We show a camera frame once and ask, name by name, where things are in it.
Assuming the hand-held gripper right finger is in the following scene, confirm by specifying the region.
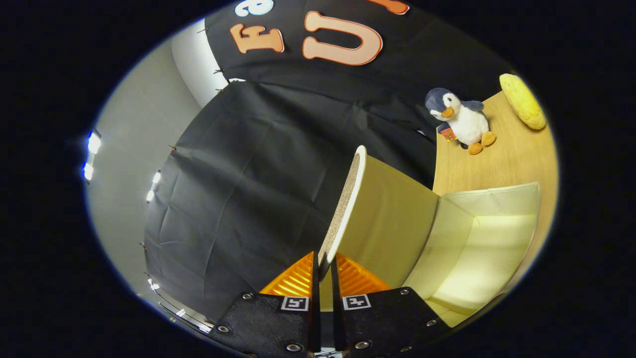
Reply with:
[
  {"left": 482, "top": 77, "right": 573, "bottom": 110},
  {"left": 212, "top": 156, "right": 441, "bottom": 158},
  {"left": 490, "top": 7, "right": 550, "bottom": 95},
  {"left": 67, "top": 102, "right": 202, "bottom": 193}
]
[{"left": 330, "top": 253, "right": 453, "bottom": 358}]

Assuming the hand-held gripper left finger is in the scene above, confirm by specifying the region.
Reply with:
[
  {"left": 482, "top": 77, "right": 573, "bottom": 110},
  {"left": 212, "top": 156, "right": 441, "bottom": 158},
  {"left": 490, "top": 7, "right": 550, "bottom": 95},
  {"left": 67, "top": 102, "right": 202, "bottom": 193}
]
[{"left": 208, "top": 251, "right": 322, "bottom": 358}]

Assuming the beige fabric storage box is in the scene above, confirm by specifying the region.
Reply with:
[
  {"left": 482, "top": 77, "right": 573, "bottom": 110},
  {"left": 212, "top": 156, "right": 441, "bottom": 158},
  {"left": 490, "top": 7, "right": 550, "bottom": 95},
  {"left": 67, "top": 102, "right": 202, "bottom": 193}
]
[{"left": 318, "top": 145, "right": 542, "bottom": 329}]

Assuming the penguin plush toy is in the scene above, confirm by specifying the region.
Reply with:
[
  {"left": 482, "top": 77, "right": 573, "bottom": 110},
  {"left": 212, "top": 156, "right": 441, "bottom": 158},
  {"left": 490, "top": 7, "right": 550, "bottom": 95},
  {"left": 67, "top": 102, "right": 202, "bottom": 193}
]
[{"left": 425, "top": 88, "right": 497, "bottom": 156}]

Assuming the yellow round bread plush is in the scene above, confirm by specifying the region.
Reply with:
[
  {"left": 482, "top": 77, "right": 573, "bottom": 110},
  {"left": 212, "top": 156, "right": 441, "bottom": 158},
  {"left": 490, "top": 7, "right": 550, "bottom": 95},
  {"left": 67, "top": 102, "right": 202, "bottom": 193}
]
[{"left": 499, "top": 73, "right": 547, "bottom": 131}]

